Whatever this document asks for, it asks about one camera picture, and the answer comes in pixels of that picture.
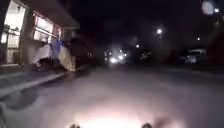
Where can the vehicle with headlights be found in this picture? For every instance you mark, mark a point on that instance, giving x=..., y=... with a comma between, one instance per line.
x=115, y=59

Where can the grey asphalt road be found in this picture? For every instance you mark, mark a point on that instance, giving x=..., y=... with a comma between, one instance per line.
x=133, y=90

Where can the person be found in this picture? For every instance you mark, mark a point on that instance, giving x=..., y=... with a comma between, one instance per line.
x=65, y=53

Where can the street lamp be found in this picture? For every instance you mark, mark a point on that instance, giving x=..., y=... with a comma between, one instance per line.
x=159, y=31

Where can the robot's own part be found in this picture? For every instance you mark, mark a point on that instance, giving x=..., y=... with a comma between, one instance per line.
x=74, y=126
x=146, y=125

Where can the parked vehicle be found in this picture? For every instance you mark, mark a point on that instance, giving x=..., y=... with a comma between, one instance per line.
x=191, y=57

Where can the building with lit windows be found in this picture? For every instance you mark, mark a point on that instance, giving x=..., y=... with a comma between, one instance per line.
x=36, y=30

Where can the grey pavement strip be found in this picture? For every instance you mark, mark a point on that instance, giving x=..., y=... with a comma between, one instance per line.
x=23, y=80

